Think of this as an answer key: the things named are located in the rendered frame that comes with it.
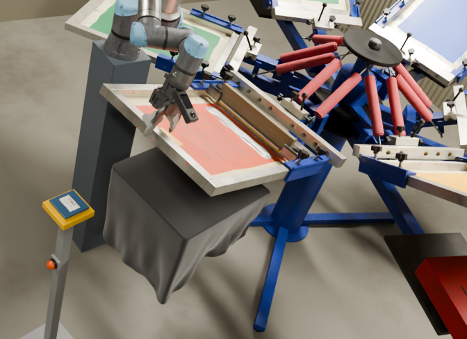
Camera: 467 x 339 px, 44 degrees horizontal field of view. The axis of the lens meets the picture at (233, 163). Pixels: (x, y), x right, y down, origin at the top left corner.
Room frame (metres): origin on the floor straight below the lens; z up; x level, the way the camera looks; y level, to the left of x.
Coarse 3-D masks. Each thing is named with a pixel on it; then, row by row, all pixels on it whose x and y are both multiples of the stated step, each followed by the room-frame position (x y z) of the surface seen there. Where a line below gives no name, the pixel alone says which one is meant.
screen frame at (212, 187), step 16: (112, 96) 1.60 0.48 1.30; (128, 96) 1.70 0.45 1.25; (144, 96) 1.77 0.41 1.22; (192, 96) 2.02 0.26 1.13; (208, 96) 2.11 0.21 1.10; (128, 112) 1.56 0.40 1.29; (144, 128) 1.51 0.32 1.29; (160, 144) 1.46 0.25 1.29; (176, 144) 1.48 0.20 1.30; (176, 160) 1.42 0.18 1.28; (192, 160) 1.43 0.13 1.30; (192, 176) 1.38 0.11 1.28; (208, 176) 1.38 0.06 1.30; (224, 176) 1.44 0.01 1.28; (240, 176) 1.49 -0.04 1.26; (256, 176) 1.55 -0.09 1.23; (272, 176) 1.64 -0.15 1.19; (208, 192) 1.34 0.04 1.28; (224, 192) 1.40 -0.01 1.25
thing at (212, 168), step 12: (192, 144) 1.60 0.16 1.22; (264, 144) 1.92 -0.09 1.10; (192, 156) 1.52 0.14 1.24; (204, 156) 1.56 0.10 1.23; (252, 156) 1.76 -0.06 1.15; (276, 156) 1.87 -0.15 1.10; (204, 168) 1.48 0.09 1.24; (216, 168) 1.52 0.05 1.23; (228, 168) 1.57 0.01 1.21; (240, 168) 1.62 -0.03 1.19
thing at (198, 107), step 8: (192, 104) 1.94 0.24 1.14; (200, 104) 1.98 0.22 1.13; (208, 104) 2.03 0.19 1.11; (216, 104) 2.07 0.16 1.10; (144, 112) 1.65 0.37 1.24; (152, 112) 1.69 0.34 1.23; (208, 112) 1.95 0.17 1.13; (224, 112) 2.04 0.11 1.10; (232, 120) 1.99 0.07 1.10; (168, 128) 1.63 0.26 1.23; (240, 128) 1.96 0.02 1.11; (176, 136) 1.60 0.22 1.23
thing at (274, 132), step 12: (228, 84) 2.10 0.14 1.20; (228, 96) 2.06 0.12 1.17; (240, 96) 2.04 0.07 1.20; (240, 108) 2.01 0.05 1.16; (252, 108) 2.00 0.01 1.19; (252, 120) 1.97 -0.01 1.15; (264, 120) 1.96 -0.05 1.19; (264, 132) 1.94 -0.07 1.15; (276, 132) 1.92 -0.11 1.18; (288, 144) 1.88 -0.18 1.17
